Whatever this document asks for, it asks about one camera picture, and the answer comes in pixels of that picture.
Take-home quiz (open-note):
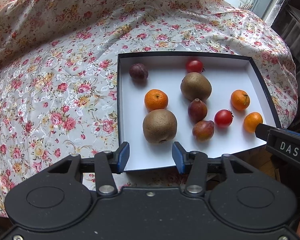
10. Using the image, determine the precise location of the dark purple round plum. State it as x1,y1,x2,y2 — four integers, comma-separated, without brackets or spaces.
129,63,148,81

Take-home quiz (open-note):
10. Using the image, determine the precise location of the dark red plum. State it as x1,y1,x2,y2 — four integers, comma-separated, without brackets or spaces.
187,98,207,123

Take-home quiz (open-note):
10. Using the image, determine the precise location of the black box white inside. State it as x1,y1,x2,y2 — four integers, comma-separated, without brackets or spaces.
117,51,281,172

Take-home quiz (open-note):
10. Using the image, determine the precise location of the dark side table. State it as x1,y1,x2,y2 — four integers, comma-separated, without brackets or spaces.
272,4,300,73

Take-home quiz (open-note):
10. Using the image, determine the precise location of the floral pink cloth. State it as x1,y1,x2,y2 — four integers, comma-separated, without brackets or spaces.
0,0,298,217

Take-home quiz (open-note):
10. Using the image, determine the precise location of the red cherry tomato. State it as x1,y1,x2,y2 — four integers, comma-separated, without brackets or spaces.
214,109,234,128
186,60,205,73

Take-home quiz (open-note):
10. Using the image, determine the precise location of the orange mandarin with stem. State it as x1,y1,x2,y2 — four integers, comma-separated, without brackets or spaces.
230,89,250,111

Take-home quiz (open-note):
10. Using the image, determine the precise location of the brown kiwi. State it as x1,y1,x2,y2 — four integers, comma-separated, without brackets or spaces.
180,72,212,101
142,109,178,144

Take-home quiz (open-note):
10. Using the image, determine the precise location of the reddish pointed plum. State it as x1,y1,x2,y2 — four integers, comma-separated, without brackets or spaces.
192,120,215,142

